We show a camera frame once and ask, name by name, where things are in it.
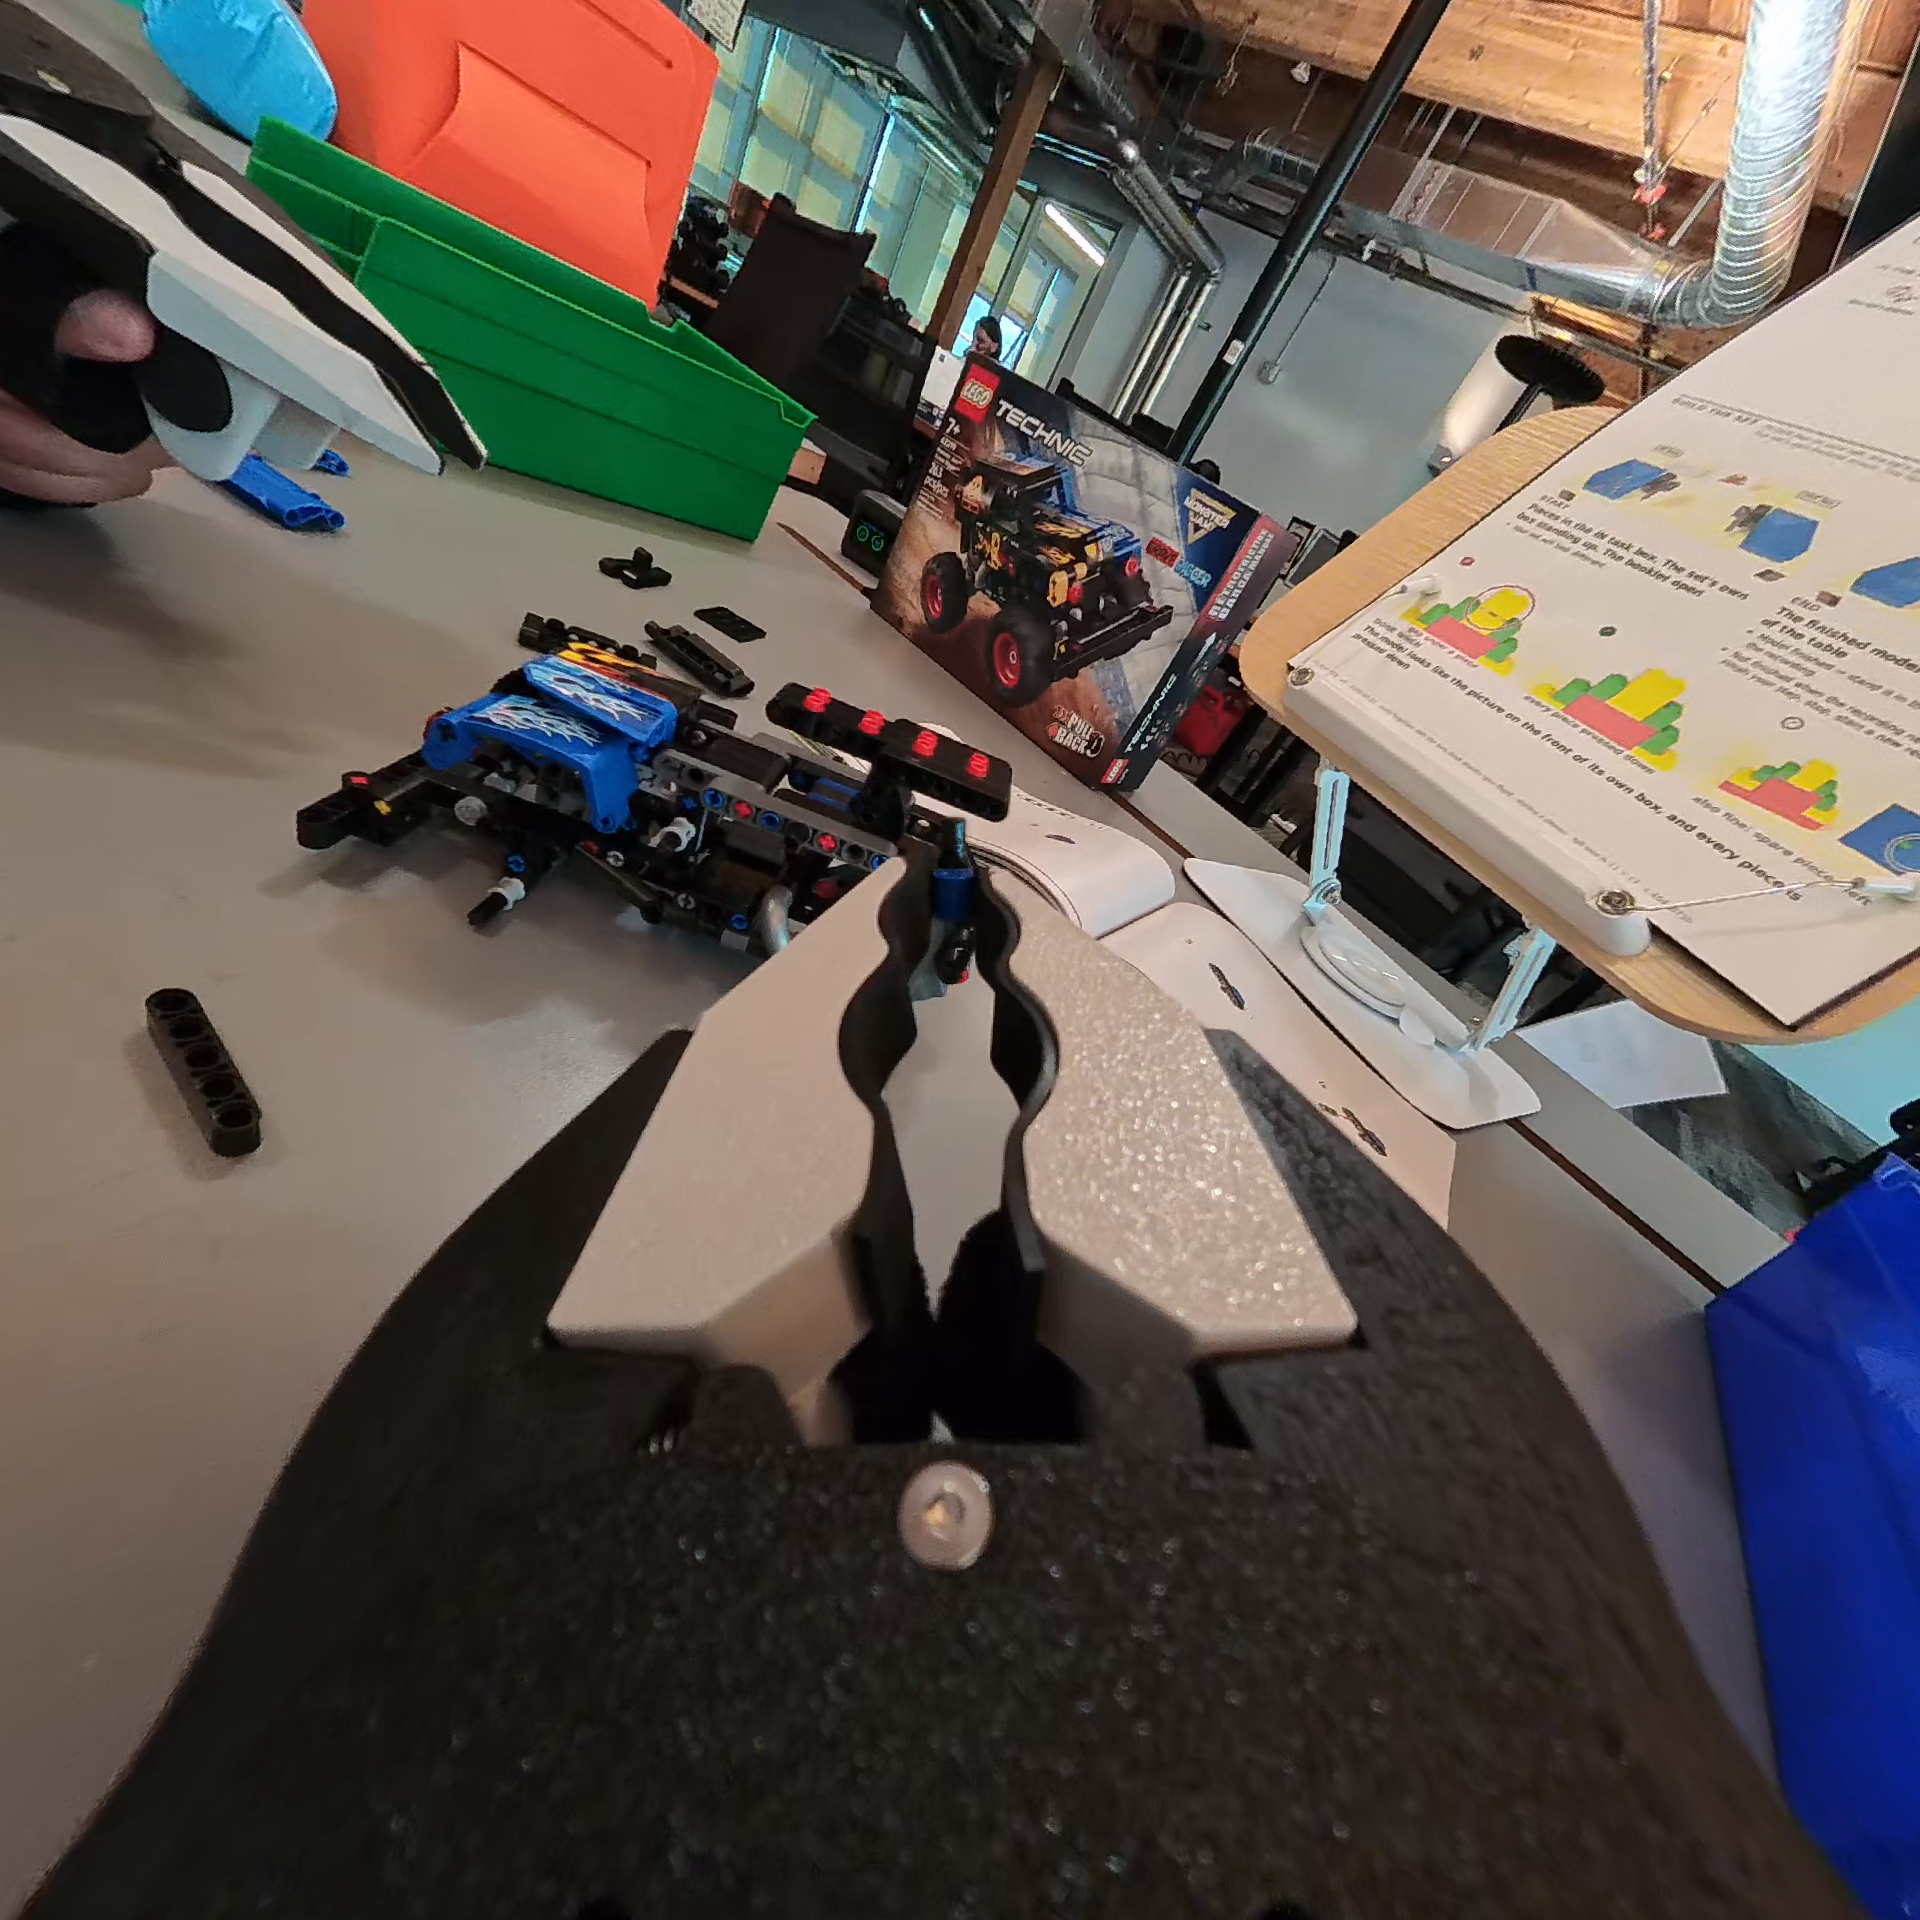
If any person's left hand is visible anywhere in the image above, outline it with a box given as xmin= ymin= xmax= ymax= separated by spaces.
xmin=0 ymin=285 xmax=169 ymax=509

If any light blue wrapped bundle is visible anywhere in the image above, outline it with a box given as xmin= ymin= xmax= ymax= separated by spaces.
xmin=141 ymin=0 xmax=340 ymax=146

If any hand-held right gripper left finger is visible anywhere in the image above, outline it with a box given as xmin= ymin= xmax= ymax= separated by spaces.
xmin=546 ymin=857 xmax=925 ymax=1445

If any green plastic bin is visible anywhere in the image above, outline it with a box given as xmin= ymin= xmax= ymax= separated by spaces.
xmin=244 ymin=114 xmax=819 ymax=545

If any white paper sheet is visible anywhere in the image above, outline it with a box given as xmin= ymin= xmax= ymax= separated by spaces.
xmin=1516 ymin=997 xmax=1729 ymax=1113

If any blue lego panel piece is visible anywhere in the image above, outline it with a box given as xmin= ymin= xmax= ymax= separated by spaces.
xmin=224 ymin=450 xmax=352 ymax=537

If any black five-hole lego beam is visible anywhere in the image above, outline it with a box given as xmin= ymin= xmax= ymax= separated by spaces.
xmin=145 ymin=985 xmax=265 ymax=1161

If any black lego panel piece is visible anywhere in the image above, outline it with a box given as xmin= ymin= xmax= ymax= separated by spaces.
xmin=642 ymin=617 xmax=759 ymax=702

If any blue plastic bin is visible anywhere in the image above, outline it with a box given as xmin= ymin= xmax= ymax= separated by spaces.
xmin=1703 ymin=1148 xmax=1920 ymax=1920

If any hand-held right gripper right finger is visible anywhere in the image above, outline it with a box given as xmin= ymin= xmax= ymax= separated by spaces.
xmin=972 ymin=878 xmax=1367 ymax=1424

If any printed instruction sheet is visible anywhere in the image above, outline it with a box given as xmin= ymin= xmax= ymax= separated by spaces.
xmin=1290 ymin=217 xmax=1920 ymax=1029

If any orange plastic bin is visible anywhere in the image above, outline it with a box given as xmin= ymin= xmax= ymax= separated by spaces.
xmin=298 ymin=0 xmax=722 ymax=313

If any silver ventilation duct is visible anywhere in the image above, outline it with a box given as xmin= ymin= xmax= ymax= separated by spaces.
xmin=1530 ymin=0 xmax=1855 ymax=331

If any lego set box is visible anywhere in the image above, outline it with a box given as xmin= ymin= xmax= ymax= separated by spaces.
xmin=871 ymin=356 xmax=1291 ymax=794

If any lego instruction booklet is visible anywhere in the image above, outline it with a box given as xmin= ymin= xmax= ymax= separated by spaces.
xmin=960 ymin=779 xmax=1466 ymax=1216

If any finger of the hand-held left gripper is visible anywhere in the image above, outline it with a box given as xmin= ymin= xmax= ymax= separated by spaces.
xmin=0 ymin=114 xmax=491 ymax=467
xmin=146 ymin=222 xmax=448 ymax=485

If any black pole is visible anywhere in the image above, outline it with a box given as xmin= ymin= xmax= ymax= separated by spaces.
xmin=1171 ymin=0 xmax=1457 ymax=459

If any wooden document stand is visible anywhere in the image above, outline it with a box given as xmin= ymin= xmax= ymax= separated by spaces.
xmin=1184 ymin=210 xmax=1920 ymax=1129

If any lego truck model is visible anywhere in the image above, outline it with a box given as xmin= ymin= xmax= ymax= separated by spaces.
xmin=295 ymin=638 xmax=1016 ymax=962

